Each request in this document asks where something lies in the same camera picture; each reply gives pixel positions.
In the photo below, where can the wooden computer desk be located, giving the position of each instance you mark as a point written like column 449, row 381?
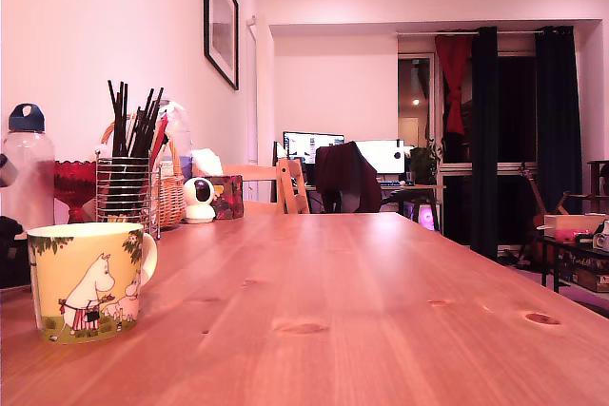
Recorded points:
column 418, row 186

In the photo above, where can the black side table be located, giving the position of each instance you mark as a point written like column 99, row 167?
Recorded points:
column 555, row 272

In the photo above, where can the computer monitor showing windows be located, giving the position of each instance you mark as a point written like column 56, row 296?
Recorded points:
column 304, row 144

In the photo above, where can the clear water bottle blue cap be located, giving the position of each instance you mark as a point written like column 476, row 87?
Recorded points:
column 28, row 140

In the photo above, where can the computer monitor showing white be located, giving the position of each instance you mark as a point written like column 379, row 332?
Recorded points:
column 380, row 156

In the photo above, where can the small white round camera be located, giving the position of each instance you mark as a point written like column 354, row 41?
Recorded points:
column 190, row 209

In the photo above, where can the black chopstick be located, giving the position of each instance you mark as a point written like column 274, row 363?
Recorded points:
column 112, row 120
column 125, row 120
column 158, row 101
column 120, row 120
column 149, row 101

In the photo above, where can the clear plastic bottle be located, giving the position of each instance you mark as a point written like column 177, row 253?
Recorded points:
column 182, row 136

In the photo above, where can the white framed glass door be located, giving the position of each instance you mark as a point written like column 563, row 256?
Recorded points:
column 416, row 87

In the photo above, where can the red glass footed bowl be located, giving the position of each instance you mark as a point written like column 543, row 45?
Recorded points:
column 72, row 181

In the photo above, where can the white tissue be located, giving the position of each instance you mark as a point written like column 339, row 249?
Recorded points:
column 206, row 162

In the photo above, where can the floral tissue box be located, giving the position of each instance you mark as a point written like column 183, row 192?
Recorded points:
column 229, row 198

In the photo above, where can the wooden shelf unit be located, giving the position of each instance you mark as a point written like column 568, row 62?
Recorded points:
column 598, row 168

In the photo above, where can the green potted plant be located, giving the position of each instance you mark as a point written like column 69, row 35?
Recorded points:
column 423, row 163

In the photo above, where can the pale wooden box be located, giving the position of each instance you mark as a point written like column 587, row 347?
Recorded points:
column 570, row 222

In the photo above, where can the wooden guitar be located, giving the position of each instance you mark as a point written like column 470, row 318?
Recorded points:
column 536, row 194

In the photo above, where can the dark shoe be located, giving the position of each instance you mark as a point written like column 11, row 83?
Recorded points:
column 516, row 260

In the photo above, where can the grey office chair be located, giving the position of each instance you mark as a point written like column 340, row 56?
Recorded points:
column 350, row 201

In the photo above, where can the brown printed box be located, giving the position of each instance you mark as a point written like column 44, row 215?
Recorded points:
column 589, row 277

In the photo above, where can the pink case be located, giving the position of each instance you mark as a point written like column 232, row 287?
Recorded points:
column 565, row 235

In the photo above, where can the dark red jacket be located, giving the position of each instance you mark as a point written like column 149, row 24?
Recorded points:
column 347, row 168

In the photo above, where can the dark curtain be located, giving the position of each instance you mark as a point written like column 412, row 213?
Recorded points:
column 558, row 115
column 485, row 139

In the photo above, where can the white instant camera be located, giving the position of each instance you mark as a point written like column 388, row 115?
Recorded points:
column 603, row 240

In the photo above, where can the small black round webcam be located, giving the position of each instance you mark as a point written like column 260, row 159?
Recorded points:
column 397, row 154

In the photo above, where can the white curtain rod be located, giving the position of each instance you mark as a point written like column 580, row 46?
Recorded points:
column 418, row 33

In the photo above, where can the backlit keyboard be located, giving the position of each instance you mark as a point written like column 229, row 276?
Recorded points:
column 392, row 183

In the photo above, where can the white wall pipe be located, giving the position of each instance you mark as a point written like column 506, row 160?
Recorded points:
column 251, row 91

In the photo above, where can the pale wooden chair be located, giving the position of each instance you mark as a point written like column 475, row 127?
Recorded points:
column 294, row 187

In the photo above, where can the black framed wall picture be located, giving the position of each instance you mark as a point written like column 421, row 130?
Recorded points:
column 223, row 20

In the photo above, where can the red curtain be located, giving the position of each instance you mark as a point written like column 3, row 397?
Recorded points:
column 451, row 63

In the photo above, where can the yellow cartoon print mug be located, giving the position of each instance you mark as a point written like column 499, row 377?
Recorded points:
column 70, row 281

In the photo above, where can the glowing computer case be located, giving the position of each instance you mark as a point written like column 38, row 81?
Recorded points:
column 427, row 219

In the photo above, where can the red utensil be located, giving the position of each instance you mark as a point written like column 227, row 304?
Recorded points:
column 160, row 131

